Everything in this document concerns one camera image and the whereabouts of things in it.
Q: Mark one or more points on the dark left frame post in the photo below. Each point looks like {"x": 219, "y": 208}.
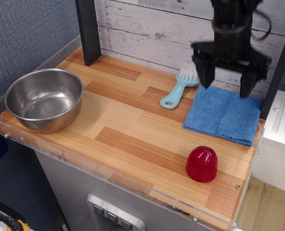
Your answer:
{"x": 88, "y": 27}

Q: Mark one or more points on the dark right frame post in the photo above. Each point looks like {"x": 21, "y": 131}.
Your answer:
{"x": 274, "y": 86}

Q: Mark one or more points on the red plastic dome cup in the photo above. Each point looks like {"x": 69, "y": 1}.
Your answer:
{"x": 202, "y": 164}

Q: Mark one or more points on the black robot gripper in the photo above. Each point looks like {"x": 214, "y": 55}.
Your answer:
{"x": 230, "y": 50}

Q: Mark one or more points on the white metal side cabinet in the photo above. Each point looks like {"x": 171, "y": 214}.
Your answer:
{"x": 269, "y": 164}

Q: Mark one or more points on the light blue dish brush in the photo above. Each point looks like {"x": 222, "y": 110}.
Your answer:
{"x": 187, "y": 77}

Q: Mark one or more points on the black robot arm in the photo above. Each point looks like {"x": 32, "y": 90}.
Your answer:
{"x": 235, "y": 12}

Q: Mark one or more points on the clear acrylic edge guard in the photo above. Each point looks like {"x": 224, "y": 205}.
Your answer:
{"x": 147, "y": 156}

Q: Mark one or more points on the dark frame post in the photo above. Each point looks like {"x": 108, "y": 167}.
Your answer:
{"x": 274, "y": 86}
{"x": 88, "y": 27}

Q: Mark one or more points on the stainless steel bowl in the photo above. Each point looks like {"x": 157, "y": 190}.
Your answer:
{"x": 45, "y": 101}

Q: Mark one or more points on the blue cloth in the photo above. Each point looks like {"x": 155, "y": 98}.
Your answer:
{"x": 221, "y": 113}

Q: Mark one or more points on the silver button control panel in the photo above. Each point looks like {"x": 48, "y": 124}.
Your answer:
{"x": 108, "y": 216}

